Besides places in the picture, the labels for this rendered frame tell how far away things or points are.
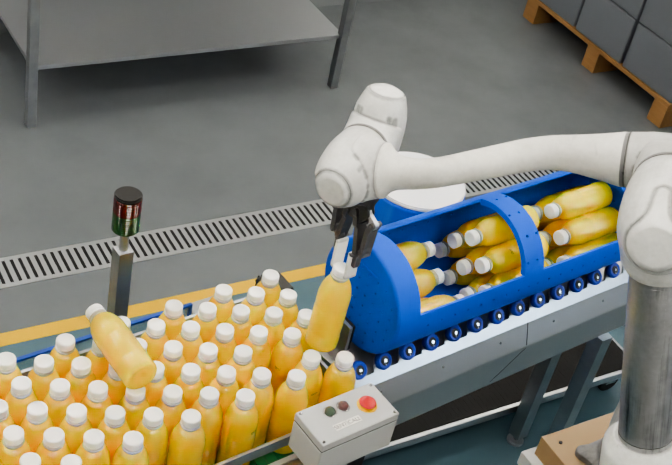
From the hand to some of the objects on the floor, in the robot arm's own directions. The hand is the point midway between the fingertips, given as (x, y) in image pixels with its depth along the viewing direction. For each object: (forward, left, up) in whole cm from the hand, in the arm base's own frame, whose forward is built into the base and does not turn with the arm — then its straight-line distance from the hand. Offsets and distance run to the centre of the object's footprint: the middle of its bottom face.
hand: (345, 258), depth 238 cm
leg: (+20, -116, -134) cm, 178 cm away
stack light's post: (+43, +29, -133) cm, 143 cm away
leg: (+6, -116, -134) cm, 177 cm away
